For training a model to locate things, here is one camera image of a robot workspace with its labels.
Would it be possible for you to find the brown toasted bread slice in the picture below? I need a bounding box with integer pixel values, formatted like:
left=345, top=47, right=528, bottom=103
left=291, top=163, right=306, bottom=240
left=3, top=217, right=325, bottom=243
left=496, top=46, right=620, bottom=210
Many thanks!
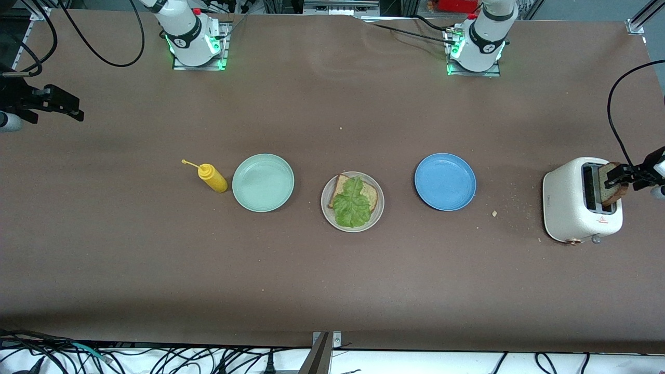
left=328, top=174, right=379, bottom=212
left=597, top=162, right=630, bottom=205

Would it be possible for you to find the green lettuce leaf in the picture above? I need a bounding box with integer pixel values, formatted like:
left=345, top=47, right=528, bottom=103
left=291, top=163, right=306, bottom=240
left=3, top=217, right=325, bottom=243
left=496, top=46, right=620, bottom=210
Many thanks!
left=332, top=177, right=371, bottom=228

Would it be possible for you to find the blue plate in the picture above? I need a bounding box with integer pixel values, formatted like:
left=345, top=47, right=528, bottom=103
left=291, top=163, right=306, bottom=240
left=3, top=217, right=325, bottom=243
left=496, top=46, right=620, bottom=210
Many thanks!
left=414, top=153, right=477, bottom=212

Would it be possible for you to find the mint green plate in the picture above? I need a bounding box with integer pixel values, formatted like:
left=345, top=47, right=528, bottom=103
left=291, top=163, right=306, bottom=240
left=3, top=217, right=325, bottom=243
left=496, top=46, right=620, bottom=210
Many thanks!
left=232, top=153, right=295, bottom=213

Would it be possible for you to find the beige plate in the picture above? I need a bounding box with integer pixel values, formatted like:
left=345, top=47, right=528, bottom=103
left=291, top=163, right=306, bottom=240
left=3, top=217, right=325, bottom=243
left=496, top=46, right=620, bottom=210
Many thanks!
left=321, top=171, right=385, bottom=233

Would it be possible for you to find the white two-slot toaster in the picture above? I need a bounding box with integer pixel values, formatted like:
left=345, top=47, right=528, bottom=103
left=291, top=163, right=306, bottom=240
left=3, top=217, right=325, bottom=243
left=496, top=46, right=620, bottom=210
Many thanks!
left=542, top=157, right=623, bottom=245

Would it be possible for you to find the yellow squeeze sauce bottle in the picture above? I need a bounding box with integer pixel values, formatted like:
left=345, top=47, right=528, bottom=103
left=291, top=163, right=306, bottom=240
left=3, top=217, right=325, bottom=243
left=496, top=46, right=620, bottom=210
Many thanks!
left=182, top=159, right=228, bottom=194

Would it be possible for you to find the red box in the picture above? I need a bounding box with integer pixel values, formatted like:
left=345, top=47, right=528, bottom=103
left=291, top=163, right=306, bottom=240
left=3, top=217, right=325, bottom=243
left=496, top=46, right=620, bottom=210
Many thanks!
left=429, top=0, right=481, bottom=14

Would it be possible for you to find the grey metal device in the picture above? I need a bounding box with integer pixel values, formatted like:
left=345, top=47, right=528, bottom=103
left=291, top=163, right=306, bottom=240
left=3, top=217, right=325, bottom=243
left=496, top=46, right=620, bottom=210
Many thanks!
left=304, top=0, right=380, bottom=16

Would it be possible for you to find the dark metal bar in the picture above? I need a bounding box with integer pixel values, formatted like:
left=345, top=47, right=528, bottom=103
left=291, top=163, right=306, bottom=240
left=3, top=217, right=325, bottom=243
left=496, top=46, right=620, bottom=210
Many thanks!
left=298, top=332, right=333, bottom=374

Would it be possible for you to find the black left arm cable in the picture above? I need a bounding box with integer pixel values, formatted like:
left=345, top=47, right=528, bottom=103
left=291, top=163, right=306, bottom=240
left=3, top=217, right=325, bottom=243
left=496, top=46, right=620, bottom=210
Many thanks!
left=607, top=60, right=665, bottom=168

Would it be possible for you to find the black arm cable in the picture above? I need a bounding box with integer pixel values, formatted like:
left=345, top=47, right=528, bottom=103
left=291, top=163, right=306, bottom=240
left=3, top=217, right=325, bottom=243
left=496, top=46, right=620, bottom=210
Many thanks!
left=607, top=60, right=665, bottom=168
left=57, top=0, right=146, bottom=68

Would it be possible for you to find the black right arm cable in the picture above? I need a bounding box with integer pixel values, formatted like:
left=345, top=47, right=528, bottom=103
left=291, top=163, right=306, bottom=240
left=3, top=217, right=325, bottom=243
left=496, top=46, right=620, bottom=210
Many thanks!
left=57, top=0, right=146, bottom=68

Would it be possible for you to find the aluminium frame profile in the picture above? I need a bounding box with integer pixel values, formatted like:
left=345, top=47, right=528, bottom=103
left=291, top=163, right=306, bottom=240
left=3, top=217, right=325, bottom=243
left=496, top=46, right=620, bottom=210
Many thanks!
left=626, top=0, right=665, bottom=36

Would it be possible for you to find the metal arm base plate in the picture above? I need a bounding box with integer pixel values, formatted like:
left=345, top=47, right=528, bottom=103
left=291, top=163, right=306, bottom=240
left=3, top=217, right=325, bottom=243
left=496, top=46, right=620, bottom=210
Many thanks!
left=444, top=29, right=502, bottom=77
left=171, top=21, right=230, bottom=71

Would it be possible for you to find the teal cable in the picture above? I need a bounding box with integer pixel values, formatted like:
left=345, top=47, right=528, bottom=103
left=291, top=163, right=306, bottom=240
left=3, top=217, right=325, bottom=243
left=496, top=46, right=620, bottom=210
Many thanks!
left=70, top=341, right=114, bottom=363

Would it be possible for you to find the silver metal bracket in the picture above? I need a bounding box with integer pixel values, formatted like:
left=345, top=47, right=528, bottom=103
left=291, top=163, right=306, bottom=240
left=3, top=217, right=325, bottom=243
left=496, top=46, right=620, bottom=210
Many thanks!
left=312, top=331, right=342, bottom=350

